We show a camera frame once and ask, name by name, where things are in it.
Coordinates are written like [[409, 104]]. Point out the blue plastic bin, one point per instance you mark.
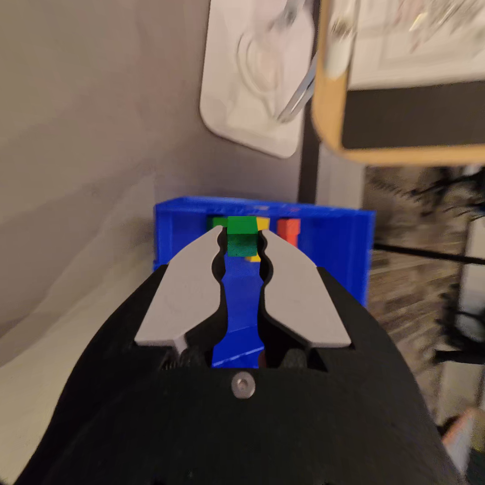
[[333, 257]]

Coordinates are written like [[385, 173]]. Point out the white plastic tray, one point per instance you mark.
[[235, 94]]

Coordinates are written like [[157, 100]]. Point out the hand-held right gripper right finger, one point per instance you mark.
[[299, 303]]

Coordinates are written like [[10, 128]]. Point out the yellow cube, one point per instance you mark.
[[263, 222]]

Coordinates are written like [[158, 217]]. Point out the green cube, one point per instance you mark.
[[218, 221], [242, 242]]

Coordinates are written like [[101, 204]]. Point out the red cube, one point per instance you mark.
[[288, 232]]

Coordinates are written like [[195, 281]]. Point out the wooden-edged black board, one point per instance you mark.
[[409, 117]]

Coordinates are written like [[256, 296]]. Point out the printed instruction sheet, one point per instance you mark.
[[416, 45]]

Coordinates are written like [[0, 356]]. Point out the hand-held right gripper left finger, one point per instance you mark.
[[182, 295]]

